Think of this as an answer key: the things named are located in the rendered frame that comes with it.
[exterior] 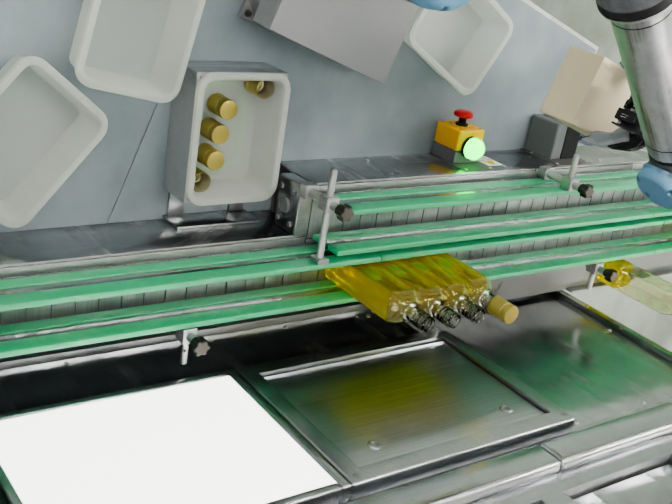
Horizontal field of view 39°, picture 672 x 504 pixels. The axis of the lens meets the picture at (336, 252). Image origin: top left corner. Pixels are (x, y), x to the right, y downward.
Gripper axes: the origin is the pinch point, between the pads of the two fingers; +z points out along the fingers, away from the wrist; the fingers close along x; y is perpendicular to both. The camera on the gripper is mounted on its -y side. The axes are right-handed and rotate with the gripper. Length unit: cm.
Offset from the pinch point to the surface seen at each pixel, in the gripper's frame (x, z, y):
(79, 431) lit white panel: 75, 4, 68
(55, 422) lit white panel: 76, 7, 70
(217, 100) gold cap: 27, 31, 52
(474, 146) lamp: 16.2, 25.7, -3.2
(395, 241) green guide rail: 37.3, 15.4, 15.9
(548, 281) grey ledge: 37, 23, -42
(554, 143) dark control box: 8.5, 27.6, -27.5
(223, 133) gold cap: 31, 29, 50
